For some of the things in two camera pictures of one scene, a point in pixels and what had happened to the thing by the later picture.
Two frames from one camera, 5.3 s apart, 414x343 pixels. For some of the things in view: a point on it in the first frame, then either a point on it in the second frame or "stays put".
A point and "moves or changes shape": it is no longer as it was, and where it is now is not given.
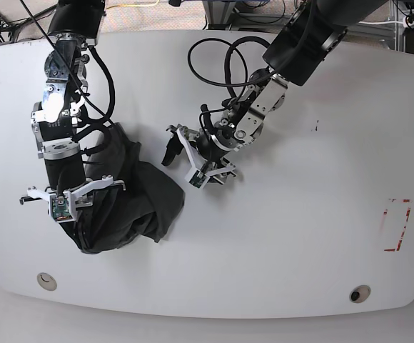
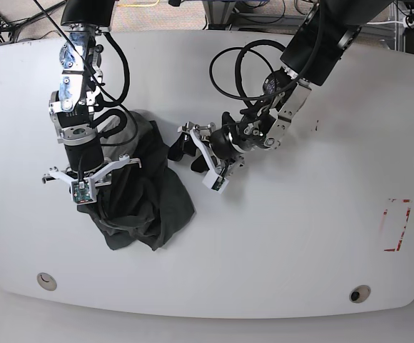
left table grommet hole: x=46 y=281 stays put
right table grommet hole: x=360 y=294 stays put
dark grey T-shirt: x=153 y=200 moves or changes shape
